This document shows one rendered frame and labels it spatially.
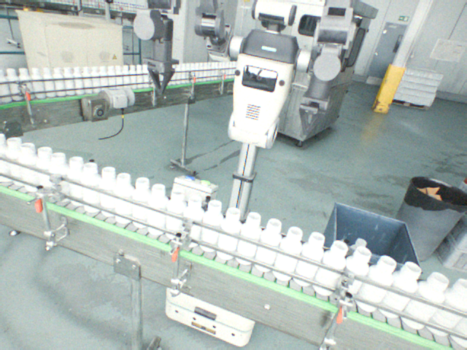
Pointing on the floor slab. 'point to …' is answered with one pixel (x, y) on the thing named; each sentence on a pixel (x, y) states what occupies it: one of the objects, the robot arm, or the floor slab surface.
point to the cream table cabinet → (69, 41)
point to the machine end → (287, 117)
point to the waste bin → (430, 213)
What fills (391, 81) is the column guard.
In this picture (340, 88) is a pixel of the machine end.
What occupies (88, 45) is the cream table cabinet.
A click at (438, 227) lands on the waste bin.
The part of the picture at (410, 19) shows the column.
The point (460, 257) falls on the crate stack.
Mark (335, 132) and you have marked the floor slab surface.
